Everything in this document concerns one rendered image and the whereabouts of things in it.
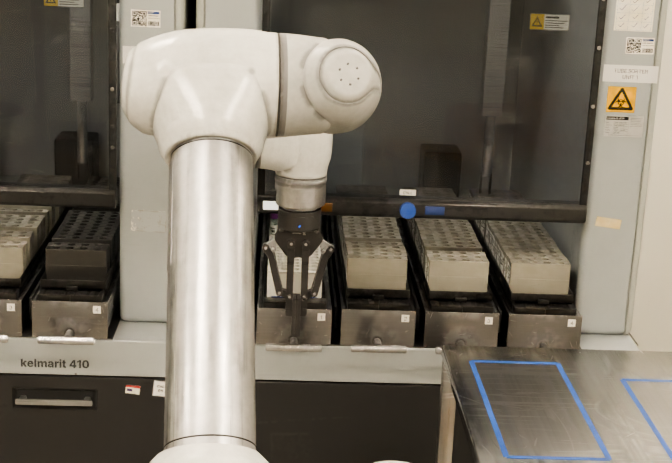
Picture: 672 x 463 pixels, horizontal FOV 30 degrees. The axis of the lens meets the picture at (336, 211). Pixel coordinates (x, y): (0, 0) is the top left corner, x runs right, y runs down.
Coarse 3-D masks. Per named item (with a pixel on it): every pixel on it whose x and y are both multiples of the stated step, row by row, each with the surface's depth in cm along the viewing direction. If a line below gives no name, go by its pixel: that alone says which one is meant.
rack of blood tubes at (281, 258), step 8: (280, 248) 241; (280, 256) 236; (312, 256) 237; (280, 264) 231; (296, 264) 232; (312, 264) 232; (280, 272) 227; (296, 272) 227; (312, 272) 228; (272, 280) 228; (296, 280) 228; (312, 280) 228; (272, 288) 228; (296, 288) 228; (320, 288) 229; (320, 296) 229
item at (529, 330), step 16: (496, 288) 242; (512, 304) 231; (528, 304) 230; (544, 304) 231; (560, 304) 231; (512, 320) 228; (528, 320) 228; (544, 320) 228; (560, 320) 229; (576, 320) 229; (512, 336) 229; (528, 336) 229; (544, 336) 229; (560, 336) 229; (576, 336) 230
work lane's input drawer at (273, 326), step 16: (272, 304) 226; (320, 304) 226; (272, 320) 226; (288, 320) 226; (304, 320) 226; (320, 320) 226; (256, 336) 227; (272, 336) 227; (288, 336) 227; (304, 336) 227; (320, 336) 227
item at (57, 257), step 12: (48, 252) 229; (60, 252) 229; (72, 252) 230; (84, 252) 230; (96, 252) 230; (48, 264) 230; (60, 264) 230; (72, 264) 230; (84, 264) 230; (96, 264) 230; (48, 276) 231; (60, 276) 231; (72, 276) 231; (84, 276) 231; (96, 276) 231
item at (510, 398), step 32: (448, 352) 205; (480, 352) 205; (512, 352) 206; (544, 352) 207; (576, 352) 207; (608, 352) 208; (640, 352) 208; (448, 384) 207; (480, 384) 192; (512, 384) 193; (544, 384) 193; (576, 384) 194; (608, 384) 195; (640, 384) 195; (448, 416) 208; (480, 416) 181; (512, 416) 181; (544, 416) 182; (576, 416) 182; (608, 416) 183; (640, 416) 183; (448, 448) 210; (480, 448) 171; (512, 448) 171; (544, 448) 172; (576, 448) 172; (608, 448) 173; (640, 448) 173
